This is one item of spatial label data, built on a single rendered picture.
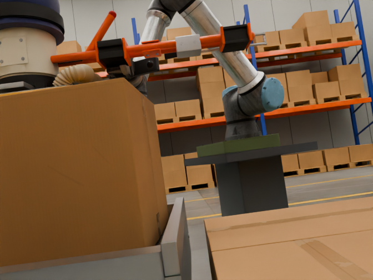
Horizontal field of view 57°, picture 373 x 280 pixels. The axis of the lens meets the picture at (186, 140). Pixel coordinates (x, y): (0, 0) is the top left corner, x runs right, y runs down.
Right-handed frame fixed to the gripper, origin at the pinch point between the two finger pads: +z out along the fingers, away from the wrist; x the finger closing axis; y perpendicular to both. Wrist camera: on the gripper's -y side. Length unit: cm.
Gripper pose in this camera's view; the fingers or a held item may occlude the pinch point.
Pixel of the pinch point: (122, 53)
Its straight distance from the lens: 104.0
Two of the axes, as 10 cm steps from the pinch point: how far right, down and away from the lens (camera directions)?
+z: -0.1, -0.6, -10.0
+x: -1.2, -9.9, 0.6
